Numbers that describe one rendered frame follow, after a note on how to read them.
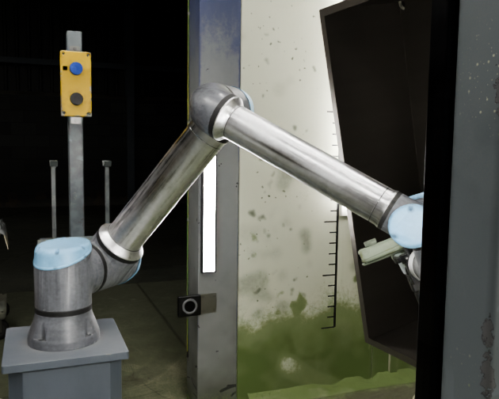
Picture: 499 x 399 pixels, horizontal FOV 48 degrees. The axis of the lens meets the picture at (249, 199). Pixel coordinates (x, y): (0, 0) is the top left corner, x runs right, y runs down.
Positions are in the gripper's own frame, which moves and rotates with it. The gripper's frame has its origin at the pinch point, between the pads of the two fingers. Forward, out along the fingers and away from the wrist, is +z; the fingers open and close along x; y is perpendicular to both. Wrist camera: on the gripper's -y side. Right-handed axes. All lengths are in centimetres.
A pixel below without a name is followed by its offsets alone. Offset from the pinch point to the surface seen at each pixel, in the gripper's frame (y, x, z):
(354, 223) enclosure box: -10.8, -4.0, 39.0
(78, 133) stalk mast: -88, -91, 65
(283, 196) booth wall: -31, -21, 84
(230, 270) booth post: -11, -55, 79
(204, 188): -46, -51, 67
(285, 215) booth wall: -23, -24, 86
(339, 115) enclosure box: -48, 5, 30
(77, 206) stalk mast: -61, -104, 69
